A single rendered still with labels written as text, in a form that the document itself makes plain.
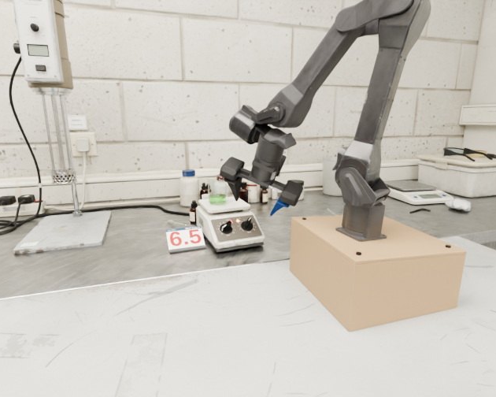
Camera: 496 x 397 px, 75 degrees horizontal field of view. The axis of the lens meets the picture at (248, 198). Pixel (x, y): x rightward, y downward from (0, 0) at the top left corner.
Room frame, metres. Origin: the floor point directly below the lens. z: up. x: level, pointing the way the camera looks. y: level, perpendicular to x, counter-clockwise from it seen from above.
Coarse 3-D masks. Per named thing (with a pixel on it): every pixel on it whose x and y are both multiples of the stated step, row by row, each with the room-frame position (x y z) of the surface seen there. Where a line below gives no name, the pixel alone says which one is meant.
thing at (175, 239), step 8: (168, 232) 0.78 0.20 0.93; (176, 232) 0.78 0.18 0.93; (184, 232) 0.78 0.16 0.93; (192, 232) 0.79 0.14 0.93; (200, 232) 0.79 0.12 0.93; (168, 240) 0.76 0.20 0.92; (176, 240) 0.76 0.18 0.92; (184, 240) 0.77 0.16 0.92; (192, 240) 0.77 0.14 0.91; (200, 240) 0.78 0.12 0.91
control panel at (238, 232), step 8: (248, 216) 0.82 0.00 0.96; (216, 224) 0.77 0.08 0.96; (232, 224) 0.78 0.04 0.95; (240, 224) 0.79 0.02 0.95; (256, 224) 0.80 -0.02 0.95; (216, 232) 0.75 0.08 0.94; (232, 232) 0.76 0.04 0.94; (240, 232) 0.76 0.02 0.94; (248, 232) 0.77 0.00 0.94; (256, 232) 0.77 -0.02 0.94; (224, 240) 0.73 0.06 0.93
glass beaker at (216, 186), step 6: (216, 174) 0.89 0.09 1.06; (210, 180) 0.84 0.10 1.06; (216, 180) 0.84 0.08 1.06; (222, 180) 0.84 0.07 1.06; (210, 186) 0.84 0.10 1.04; (216, 186) 0.84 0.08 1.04; (222, 186) 0.84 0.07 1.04; (210, 192) 0.84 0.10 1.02; (216, 192) 0.84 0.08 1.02; (222, 192) 0.84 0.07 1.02; (210, 198) 0.85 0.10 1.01; (216, 198) 0.84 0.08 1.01; (222, 198) 0.84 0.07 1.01; (210, 204) 0.85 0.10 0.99; (216, 204) 0.84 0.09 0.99; (222, 204) 0.84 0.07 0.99
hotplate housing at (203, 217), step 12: (204, 216) 0.82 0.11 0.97; (216, 216) 0.80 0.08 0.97; (228, 216) 0.81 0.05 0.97; (240, 216) 0.82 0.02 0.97; (204, 228) 0.82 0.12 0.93; (216, 240) 0.73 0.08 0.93; (228, 240) 0.74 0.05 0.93; (240, 240) 0.75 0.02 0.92; (252, 240) 0.76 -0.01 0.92; (264, 240) 0.77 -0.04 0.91
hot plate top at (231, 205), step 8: (200, 200) 0.90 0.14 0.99; (208, 200) 0.90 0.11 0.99; (232, 200) 0.90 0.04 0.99; (240, 200) 0.90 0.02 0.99; (208, 208) 0.81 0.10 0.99; (216, 208) 0.81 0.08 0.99; (224, 208) 0.81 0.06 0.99; (232, 208) 0.82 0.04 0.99; (240, 208) 0.83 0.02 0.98; (248, 208) 0.84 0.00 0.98
